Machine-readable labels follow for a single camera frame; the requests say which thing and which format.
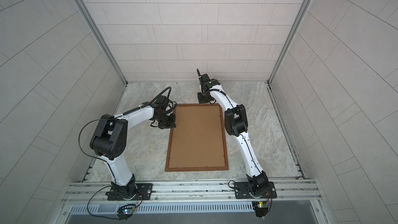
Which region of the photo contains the brown cardboard backing board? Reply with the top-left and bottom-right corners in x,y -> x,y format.
167,105 -> 227,169

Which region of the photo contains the brown wooden picture frame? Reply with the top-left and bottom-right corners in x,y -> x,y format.
164,103 -> 230,172

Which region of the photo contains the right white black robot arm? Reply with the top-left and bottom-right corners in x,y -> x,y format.
197,69 -> 272,198

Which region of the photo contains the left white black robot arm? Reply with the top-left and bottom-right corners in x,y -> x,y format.
90,87 -> 177,201

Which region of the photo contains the left controller circuit board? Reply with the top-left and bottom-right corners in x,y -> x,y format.
117,204 -> 136,219

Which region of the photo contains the controller circuit board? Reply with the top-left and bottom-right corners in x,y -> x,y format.
117,204 -> 136,219
252,201 -> 270,218

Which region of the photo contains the right controller circuit board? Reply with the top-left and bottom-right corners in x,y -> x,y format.
252,201 -> 270,218

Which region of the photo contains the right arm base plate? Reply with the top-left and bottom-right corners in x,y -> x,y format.
234,181 -> 277,199

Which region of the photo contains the aluminium mounting rail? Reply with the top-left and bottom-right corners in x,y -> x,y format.
61,178 -> 322,204

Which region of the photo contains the right corner aluminium post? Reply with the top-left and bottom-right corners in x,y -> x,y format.
268,0 -> 325,84

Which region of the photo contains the corner aluminium post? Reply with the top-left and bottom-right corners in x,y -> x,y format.
60,0 -> 128,85
268,0 -> 325,84

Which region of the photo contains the left corner aluminium post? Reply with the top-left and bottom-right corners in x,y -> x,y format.
60,0 -> 128,85

